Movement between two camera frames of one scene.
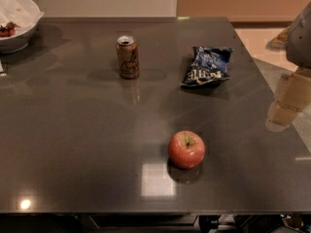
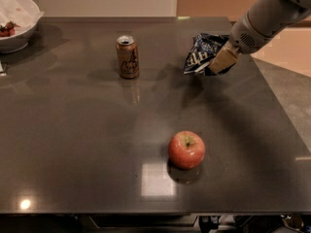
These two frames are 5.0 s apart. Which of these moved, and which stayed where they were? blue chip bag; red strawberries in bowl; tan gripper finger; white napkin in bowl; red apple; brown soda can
Moved: blue chip bag; tan gripper finger
Stayed: white napkin in bowl; red apple; brown soda can; red strawberries in bowl
